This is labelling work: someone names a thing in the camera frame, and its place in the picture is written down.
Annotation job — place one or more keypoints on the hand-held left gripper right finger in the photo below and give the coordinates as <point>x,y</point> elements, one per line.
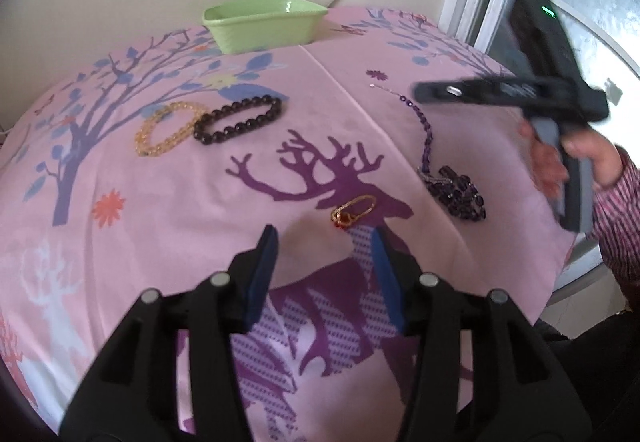
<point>387,272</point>

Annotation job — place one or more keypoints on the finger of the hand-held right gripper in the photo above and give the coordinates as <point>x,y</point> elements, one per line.
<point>445,92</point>

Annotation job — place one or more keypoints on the dark cloth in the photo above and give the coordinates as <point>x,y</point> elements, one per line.
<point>590,362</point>

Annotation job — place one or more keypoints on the person's right hand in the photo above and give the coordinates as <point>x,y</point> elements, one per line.
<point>597,155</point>

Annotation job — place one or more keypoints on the person's right forearm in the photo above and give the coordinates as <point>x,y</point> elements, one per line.
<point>620,212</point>

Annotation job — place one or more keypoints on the green plastic basin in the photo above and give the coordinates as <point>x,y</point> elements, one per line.
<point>260,32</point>

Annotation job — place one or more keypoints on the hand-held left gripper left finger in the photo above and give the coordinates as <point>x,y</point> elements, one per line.
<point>260,272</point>

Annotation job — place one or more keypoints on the pink printed bedsheet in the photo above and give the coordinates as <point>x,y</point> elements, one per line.
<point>175,202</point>

